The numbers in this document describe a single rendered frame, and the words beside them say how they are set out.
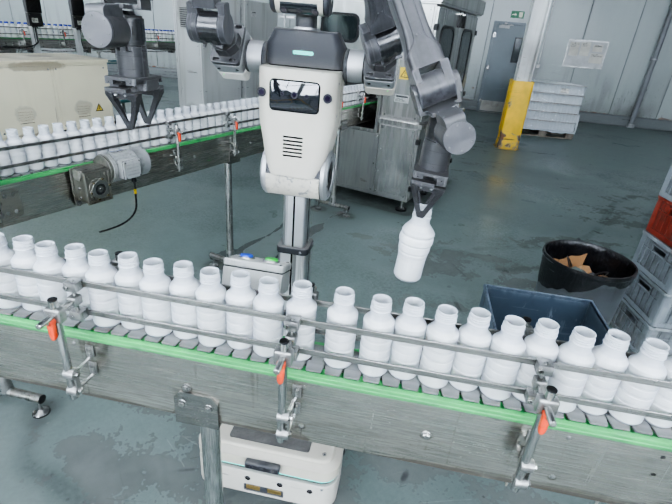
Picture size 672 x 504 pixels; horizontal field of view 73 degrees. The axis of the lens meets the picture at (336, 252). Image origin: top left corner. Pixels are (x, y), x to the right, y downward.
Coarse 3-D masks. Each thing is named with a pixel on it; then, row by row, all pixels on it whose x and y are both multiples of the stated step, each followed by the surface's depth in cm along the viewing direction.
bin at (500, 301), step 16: (496, 288) 136; (512, 288) 136; (480, 304) 139; (496, 304) 139; (512, 304) 138; (528, 304) 137; (544, 304) 136; (560, 304) 135; (576, 304) 134; (592, 304) 131; (496, 320) 141; (560, 320) 137; (576, 320) 136; (592, 320) 130; (560, 336) 139
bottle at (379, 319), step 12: (372, 300) 84; (384, 300) 85; (372, 312) 84; (384, 312) 83; (372, 324) 83; (384, 324) 83; (360, 348) 88; (372, 348) 85; (384, 348) 85; (384, 360) 87; (372, 372) 87; (384, 372) 88
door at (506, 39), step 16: (496, 32) 1096; (512, 32) 1090; (496, 48) 1110; (512, 48) 1104; (496, 64) 1125; (512, 64) 1119; (496, 80) 1140; (480, 96) 1161; (496, 96) 1155; (496, 112) 1171
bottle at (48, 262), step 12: (48, 240) 94; (36, 252) 91; (48, 252) 91; (36, 264) 92; (48, 264) 92; (60, 264) 94; (60, 276) 94; (48, 288) 93; (60, 288) 95; (60, 300) 96
